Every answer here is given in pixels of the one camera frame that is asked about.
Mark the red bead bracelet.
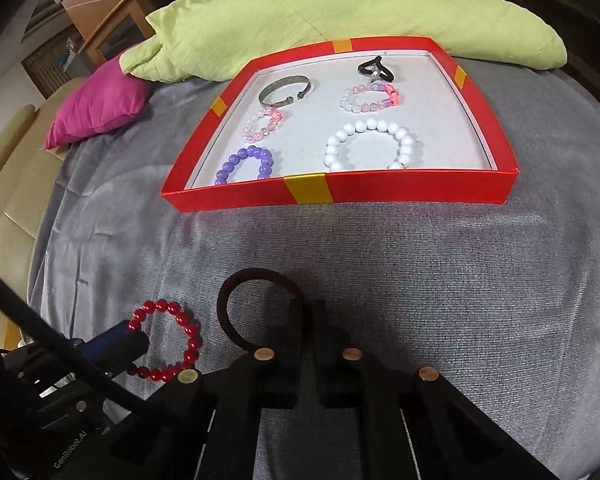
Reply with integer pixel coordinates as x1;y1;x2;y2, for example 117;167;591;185
125;298;204;385

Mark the maroon hair tie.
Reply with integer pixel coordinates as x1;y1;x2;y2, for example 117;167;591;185
215;265;311;354

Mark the small pale pink bead bracelet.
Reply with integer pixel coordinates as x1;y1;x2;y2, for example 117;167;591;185
240;105;285;144

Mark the silver metal cuff bangle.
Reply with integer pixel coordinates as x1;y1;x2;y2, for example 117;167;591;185
258;75;313;108

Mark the pink white bead bracelet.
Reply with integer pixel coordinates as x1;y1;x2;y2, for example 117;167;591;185
338;81;401;115

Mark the black hair tie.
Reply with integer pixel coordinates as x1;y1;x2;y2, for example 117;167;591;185
356;54;397;84

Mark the grey bed blanket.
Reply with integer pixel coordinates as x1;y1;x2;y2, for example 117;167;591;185
28;61;600;479

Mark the beige leather headboard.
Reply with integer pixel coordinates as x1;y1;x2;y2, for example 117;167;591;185
0;78;84;299

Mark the magenta pillow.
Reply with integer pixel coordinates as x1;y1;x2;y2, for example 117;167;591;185
44;55;154;150

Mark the red shallow cardboard box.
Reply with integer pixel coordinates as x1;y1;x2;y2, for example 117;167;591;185
161;37;519;211

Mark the light green pillow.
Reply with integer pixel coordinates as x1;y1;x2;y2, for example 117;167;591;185
119;0;567;82

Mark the purple bead bracelet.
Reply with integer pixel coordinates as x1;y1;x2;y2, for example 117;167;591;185
213;144;275;187

